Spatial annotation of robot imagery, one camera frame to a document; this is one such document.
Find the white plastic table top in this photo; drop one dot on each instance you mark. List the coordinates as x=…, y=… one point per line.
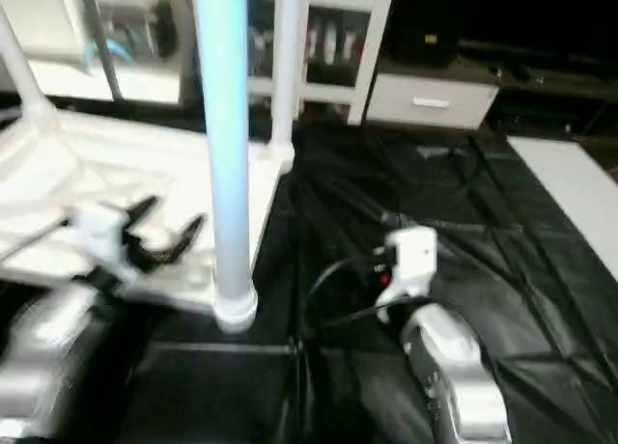
x=97, y=164

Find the white plastic table leg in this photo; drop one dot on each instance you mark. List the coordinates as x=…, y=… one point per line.
x=286, y=58
x=227, y=125
x=19, y=77

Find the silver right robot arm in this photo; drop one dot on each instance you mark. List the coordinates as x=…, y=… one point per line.
x=454, y=367

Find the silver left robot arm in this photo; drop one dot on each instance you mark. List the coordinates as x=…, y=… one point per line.
x=48, y=347

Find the black work mat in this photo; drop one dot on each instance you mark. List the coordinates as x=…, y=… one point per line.
x=483, y=270

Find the blue grey floor appliance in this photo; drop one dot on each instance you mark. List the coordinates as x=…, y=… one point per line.
x=121, y=43

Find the white drawer unit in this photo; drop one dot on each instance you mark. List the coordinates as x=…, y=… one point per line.
x=430, y=101

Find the white glass-door cabinet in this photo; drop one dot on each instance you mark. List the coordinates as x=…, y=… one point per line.
x=328, y=48

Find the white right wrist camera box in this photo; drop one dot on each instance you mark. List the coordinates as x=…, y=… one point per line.
x=413, y=256

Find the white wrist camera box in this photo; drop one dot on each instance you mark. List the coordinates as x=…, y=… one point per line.
x=101, y=232
x=413, y=256

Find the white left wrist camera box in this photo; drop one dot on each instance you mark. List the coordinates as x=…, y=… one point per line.
x=101, y=232

